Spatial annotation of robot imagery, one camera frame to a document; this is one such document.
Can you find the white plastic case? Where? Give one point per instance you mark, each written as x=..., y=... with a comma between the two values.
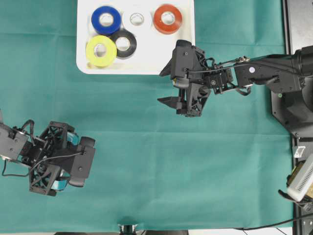
x=154, y=49

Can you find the black tape roll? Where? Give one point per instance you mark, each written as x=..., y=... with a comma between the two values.
x=125, y=42

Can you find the red tape roll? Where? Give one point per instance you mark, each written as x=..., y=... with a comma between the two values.
x=167, y=19

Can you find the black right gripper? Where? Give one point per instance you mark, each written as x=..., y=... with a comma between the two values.
x=194, y=78

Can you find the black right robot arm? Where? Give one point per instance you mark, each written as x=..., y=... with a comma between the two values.
x=281, y=73

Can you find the white perforated box device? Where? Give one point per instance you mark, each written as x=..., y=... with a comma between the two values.
x=302, y=181

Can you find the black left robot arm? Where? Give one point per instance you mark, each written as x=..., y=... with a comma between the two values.
x=14, y=139

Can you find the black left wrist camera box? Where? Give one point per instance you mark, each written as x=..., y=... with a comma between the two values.
x=78, y=161

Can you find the blue tape roll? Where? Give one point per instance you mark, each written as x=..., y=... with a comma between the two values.
x=106, y=20

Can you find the black camera stand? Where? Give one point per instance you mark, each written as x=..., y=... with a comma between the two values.
x=127, y=229

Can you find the white tape roll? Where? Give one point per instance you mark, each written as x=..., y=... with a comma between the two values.
x=137, y=20

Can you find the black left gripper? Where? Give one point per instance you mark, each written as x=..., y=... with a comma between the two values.
x=45, y=174

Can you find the yellow tape roll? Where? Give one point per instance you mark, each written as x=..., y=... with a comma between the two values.
x=101, y=51

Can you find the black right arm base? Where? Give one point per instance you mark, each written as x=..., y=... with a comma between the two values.
x=294, y=111

